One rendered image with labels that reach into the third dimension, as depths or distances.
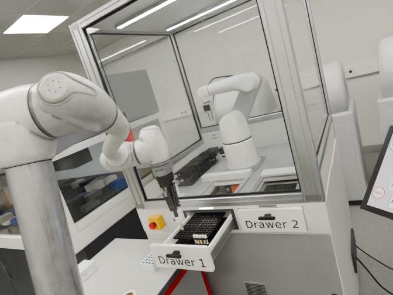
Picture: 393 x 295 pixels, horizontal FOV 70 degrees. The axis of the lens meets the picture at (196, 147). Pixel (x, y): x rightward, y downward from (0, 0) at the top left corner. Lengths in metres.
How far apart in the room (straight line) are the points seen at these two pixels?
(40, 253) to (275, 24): 0.98
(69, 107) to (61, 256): 0.34
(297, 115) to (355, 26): 3.16
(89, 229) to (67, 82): 1.39
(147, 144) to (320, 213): 0.75
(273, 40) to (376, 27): 3.15
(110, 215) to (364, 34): 3.54
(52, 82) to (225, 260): 1.22
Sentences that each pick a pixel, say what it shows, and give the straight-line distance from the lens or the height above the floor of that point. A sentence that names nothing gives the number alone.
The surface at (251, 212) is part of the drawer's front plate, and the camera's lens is 1.32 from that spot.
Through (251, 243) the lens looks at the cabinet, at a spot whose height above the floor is 0.74.
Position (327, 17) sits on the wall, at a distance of 4.25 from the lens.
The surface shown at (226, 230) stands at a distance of 1.34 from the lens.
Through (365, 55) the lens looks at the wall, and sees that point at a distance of 4.21.
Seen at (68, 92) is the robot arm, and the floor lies 1.58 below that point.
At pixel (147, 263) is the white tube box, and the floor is 0.80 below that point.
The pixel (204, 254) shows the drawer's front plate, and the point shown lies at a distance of 1.17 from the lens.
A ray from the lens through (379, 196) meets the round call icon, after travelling 1.12.
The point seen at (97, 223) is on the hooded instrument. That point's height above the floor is 0.88.
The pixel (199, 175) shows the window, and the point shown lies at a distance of 1.38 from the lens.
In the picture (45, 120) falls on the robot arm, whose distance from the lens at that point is 0.68.
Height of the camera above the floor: 1.52
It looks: 12 degrees down
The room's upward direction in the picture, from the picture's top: 17 degrees counter-clockwise
